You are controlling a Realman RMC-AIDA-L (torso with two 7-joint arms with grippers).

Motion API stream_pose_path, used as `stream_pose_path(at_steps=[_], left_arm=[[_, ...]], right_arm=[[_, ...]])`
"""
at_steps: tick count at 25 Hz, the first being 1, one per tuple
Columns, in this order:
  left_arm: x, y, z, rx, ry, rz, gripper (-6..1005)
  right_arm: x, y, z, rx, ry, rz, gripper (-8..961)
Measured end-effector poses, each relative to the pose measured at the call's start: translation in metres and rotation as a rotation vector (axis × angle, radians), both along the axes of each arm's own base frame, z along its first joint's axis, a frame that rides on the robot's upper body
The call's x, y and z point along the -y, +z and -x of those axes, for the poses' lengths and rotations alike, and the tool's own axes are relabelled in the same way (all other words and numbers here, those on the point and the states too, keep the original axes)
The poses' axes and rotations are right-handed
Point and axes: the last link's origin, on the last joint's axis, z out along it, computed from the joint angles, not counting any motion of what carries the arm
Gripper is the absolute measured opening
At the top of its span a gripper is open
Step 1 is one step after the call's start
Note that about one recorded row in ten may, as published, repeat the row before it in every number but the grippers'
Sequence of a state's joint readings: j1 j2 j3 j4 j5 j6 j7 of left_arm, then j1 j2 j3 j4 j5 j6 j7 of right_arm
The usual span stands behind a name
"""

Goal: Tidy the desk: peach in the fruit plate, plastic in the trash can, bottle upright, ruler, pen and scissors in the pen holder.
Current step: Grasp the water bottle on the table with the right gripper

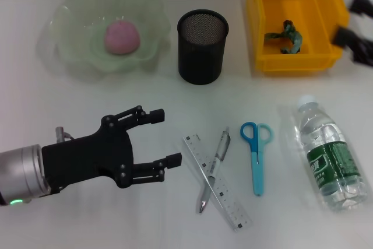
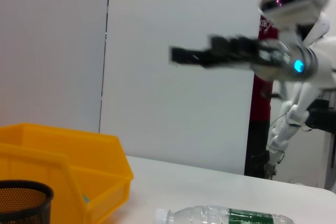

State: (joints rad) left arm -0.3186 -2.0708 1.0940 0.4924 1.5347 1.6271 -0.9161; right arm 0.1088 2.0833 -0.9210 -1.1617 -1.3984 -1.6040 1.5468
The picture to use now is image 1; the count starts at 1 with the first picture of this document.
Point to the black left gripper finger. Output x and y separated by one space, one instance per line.
174 160
157 116

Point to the clear green-label water bottle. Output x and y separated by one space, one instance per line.
329 158

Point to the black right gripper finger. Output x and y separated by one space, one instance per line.
345 36
361 5

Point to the grey retractable pen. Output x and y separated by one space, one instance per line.
221 150

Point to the yellow plastic bin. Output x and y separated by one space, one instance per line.
320 4

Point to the transparent plastic ruler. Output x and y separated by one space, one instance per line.
230 202

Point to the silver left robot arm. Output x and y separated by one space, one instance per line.
20 173

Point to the pink peach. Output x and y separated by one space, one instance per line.
122 37

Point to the black mesh pen holder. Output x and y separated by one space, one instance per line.
201 56

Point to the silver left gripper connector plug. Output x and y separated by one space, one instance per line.
59 133

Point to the green glass fruit plate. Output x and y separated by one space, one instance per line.
75 27

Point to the green plastic wrapper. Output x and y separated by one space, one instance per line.
295 40

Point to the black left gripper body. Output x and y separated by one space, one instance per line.
87 158

